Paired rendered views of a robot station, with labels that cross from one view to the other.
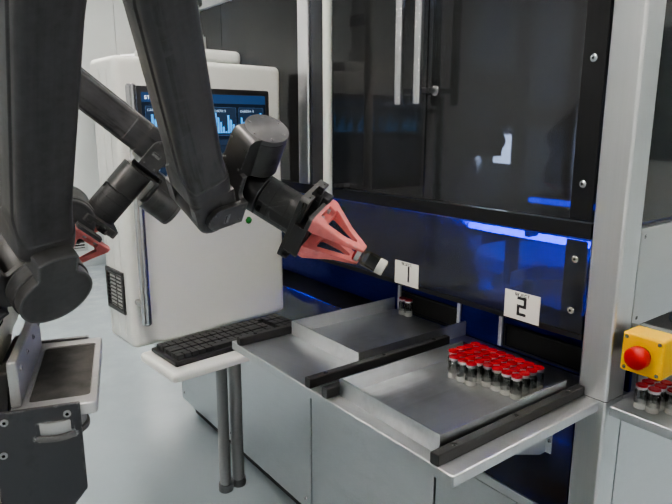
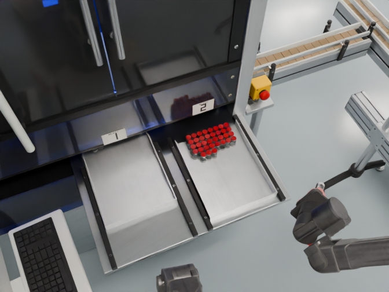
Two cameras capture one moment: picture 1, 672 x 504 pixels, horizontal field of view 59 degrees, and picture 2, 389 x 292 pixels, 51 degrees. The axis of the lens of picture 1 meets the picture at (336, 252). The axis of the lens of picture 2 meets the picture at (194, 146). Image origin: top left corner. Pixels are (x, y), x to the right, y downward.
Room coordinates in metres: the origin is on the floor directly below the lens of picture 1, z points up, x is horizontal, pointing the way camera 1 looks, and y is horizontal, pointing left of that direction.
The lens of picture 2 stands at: (0.99, 0.52, 2.22)
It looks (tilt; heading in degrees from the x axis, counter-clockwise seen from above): 58 degrees down; 283
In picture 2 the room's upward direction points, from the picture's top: 2 degrees clockwise
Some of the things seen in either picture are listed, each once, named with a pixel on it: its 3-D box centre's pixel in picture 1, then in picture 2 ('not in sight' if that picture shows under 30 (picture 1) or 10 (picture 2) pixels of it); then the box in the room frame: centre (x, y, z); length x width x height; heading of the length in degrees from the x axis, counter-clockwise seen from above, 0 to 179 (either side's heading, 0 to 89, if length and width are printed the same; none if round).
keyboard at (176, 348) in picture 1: (231, 336); (48, 274); (1.54, 0.29, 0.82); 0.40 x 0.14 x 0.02; 131
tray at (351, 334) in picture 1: (378, 327); (127, 174); (1.38, -0.10, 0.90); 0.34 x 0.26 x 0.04; 127
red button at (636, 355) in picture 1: (638, 357); (264, 94); (0.96, -0.52, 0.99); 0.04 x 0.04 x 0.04; 37
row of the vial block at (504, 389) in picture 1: (483, 372); (214, 148); (1.10, -0.29, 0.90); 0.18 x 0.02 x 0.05; 36
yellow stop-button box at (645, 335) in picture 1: (650, 351); (258, 86); (0.98, -0.56, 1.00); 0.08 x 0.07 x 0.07; 127
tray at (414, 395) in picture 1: (452, 387); (223, 167); (1.04, -0.22, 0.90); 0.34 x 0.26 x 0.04; 126
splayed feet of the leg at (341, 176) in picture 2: not in sight; (353, 173); (0.31, -0.84, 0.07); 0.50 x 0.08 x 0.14; 37
